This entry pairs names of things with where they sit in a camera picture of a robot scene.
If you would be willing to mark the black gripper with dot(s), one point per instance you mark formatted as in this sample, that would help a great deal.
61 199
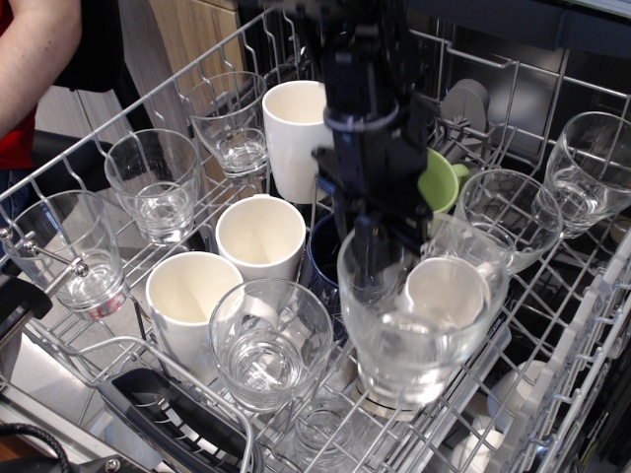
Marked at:
372 170

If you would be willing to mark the clear glass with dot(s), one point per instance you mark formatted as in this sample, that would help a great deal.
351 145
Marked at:
71 228
155 176
588 170
514 211
270 340
226 115
400 367

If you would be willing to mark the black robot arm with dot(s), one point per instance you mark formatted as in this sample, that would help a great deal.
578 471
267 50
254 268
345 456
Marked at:
373 75

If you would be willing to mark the person forearm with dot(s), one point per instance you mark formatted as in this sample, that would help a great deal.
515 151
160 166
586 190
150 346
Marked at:
36 47

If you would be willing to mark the white cup middle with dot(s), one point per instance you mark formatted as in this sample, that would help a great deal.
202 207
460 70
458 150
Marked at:
263 236

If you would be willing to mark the white cup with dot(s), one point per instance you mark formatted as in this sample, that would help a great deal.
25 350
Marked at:
263 236
182 292

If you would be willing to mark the white cup front left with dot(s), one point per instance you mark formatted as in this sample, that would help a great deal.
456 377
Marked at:
182 292

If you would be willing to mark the dark blue mug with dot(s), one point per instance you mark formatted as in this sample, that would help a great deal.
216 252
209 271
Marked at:
319 271

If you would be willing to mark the green mug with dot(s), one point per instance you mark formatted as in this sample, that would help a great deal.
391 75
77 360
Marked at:
440 183

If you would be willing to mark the white mug right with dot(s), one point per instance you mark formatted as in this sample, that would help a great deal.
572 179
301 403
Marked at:
445 293

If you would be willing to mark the tall white mug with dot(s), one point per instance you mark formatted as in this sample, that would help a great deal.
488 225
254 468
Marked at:
293 114

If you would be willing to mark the small glass under rack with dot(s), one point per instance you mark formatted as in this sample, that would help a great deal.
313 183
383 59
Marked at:
322 433

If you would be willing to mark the white dishes lower rack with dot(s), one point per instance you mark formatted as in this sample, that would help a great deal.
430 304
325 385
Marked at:
506 398

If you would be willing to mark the metal clamp screw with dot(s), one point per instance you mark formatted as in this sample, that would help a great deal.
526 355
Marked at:
43 265

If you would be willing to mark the grey wire dishwasher rack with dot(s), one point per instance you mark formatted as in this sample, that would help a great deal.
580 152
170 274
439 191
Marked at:
571 309

